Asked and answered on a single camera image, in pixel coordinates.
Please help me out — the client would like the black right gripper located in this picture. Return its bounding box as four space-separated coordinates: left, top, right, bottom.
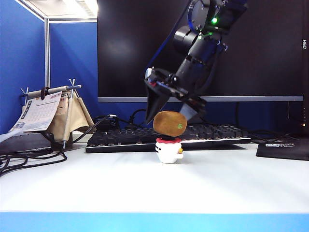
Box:
144 68 207 124

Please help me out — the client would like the brown kiwi fruit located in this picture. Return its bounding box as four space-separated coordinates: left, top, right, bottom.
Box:
153 110 188 137

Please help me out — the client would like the white red flat-headed doll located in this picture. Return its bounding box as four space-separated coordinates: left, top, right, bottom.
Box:
155 135 184 164

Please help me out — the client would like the black flat desk mat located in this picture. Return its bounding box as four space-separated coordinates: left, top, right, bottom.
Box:
0 133 53 157

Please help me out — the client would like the black mechanical keyboard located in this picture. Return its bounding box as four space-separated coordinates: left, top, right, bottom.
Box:
85 123 252 154

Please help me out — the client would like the large black monitor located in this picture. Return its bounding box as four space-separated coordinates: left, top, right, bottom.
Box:
97 0 304 103

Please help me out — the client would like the black mouse pad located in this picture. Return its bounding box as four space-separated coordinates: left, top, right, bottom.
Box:
255 141 309 161

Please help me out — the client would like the tent-shaped canvas desk calendar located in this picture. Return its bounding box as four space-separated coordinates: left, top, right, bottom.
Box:
9 78 96 149

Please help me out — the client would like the black portrait monitor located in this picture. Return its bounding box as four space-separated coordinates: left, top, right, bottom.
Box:
303 0 309 136

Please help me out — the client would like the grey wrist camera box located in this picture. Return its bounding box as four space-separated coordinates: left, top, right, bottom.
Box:
144 68 156 83

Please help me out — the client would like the blue robot arm cable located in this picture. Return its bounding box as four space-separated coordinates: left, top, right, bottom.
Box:
141 0 196 79

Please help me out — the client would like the black monitor cable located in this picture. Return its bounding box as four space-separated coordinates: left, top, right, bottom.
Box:
235 101 292 142

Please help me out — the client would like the black cable with silver plug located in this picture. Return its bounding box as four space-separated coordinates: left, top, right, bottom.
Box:
71 114 118 144

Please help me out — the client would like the aluminium partition post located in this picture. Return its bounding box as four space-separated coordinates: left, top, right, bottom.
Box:
44 18 51 88

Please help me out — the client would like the black cable bundle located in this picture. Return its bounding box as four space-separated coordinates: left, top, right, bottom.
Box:
0 139 69 176

